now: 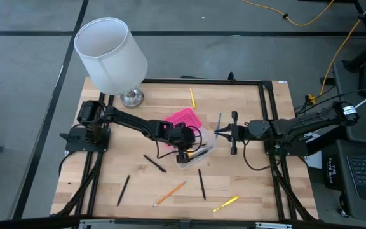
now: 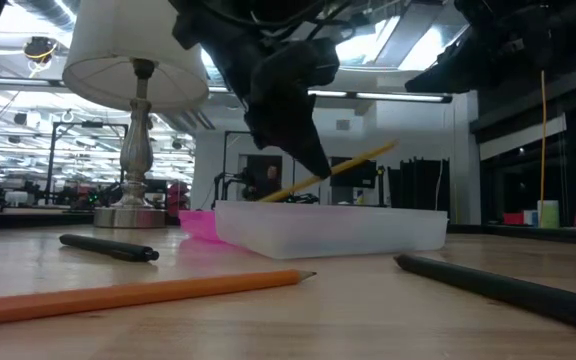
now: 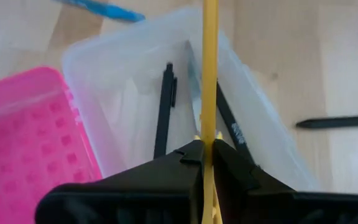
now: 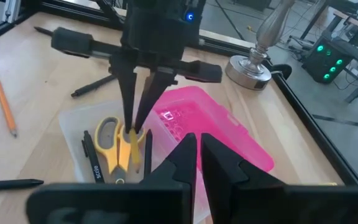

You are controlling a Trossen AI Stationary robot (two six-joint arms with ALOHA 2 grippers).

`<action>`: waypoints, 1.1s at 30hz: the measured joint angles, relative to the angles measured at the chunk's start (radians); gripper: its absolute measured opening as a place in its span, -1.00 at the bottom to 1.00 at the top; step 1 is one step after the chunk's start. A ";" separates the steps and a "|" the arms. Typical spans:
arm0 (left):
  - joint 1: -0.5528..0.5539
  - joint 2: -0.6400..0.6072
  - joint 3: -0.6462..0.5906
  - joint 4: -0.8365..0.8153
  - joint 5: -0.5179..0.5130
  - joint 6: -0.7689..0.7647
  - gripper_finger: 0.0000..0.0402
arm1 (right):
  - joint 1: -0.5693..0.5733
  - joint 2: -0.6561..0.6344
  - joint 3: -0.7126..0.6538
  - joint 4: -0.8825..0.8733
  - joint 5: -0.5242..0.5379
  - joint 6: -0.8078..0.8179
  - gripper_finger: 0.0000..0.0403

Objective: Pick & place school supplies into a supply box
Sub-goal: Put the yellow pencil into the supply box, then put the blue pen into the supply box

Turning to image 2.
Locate long ceiling light bar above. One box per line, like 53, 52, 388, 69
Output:
207, 85, 454, 105

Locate black ceiling cable reel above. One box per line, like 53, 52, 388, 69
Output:
22, 36, 59, 66

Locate orange pencil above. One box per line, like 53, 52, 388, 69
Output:
0, 268, 318, 330

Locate black pen with clip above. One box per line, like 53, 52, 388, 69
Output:
58, 233, 161, 264

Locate magenta chair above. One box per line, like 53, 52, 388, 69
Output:
166, 180, 191, 217

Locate clear box with pink lid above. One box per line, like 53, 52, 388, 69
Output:
178, 200, 450, 261

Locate person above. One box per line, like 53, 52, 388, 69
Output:
260, 164, 283, 200

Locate thin black gantry frame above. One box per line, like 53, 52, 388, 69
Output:
44, 120, 130, 207

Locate black flat screen television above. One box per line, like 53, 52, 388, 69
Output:
329, 156, 378, 190

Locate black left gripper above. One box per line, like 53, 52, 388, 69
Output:
227, 38, 342, 180

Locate silver lamp with white shade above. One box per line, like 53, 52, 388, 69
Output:
61, 0, 211, 230

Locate black folding panels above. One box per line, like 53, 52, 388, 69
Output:
387, 158, 451, 225

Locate black gantry with camera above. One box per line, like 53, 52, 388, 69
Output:
221, 130, 254, 201

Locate yellow pencil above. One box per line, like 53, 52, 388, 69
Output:
259, 139, 400, 203

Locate long matte black pen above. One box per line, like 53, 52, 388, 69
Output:
393, 253, 576, 337

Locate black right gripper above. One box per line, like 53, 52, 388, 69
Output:
405, 0, 559, 94

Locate green and white box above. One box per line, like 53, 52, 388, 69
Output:
537, 199, 561, 230

